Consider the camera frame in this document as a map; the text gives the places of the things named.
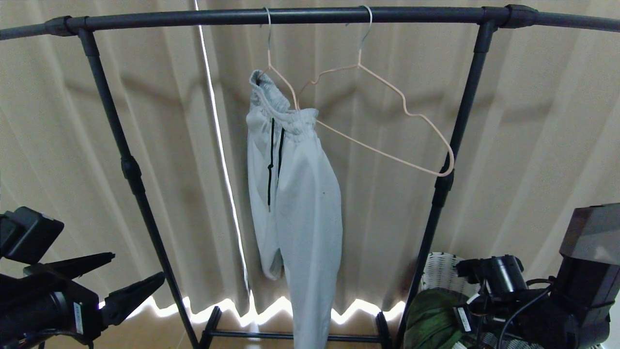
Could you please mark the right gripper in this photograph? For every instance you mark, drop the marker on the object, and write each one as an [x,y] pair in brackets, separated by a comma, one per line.
[528,325]

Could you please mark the pale grey shorts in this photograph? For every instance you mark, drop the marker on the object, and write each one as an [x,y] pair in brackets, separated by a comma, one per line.
[305,218]

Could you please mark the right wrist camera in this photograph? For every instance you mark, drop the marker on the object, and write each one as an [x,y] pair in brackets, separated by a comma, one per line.
[499,274]

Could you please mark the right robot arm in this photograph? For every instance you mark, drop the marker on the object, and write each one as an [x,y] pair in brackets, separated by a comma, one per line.
[591,232]

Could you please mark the pink clothes hanger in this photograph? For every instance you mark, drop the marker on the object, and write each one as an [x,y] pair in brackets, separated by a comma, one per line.
[269,58]
[359,57]

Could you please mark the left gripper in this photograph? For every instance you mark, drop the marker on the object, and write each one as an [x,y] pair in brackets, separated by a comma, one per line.
[43,305]

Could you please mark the green garment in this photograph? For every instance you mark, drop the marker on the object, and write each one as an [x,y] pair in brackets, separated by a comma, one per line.
[426,320]

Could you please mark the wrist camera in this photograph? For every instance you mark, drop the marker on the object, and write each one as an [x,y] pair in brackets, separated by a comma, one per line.
[499,274]
[29,235]

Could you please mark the black clothes rack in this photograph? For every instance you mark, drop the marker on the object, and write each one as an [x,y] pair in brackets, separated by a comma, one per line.
[315,15]

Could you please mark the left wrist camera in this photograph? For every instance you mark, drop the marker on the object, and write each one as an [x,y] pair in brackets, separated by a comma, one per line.
[29,235]

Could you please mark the white laundry basket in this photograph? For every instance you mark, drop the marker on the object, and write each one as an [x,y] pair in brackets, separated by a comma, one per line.
[441,271]

